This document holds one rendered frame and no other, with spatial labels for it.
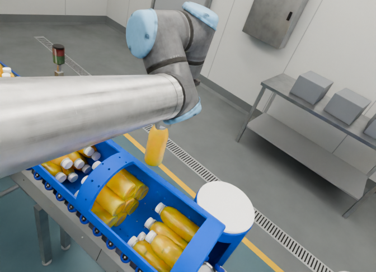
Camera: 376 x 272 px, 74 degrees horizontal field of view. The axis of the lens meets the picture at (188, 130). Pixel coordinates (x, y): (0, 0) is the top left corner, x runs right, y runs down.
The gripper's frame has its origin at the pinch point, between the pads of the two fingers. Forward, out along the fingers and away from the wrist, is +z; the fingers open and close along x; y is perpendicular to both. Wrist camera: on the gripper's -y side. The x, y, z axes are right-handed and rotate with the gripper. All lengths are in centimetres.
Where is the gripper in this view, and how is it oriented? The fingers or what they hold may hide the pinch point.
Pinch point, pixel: (161, 122)
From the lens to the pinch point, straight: 82.0
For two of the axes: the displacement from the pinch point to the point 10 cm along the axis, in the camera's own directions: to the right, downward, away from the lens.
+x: 5.9, -3.9, 7.0
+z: -2.8, 7.2, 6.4
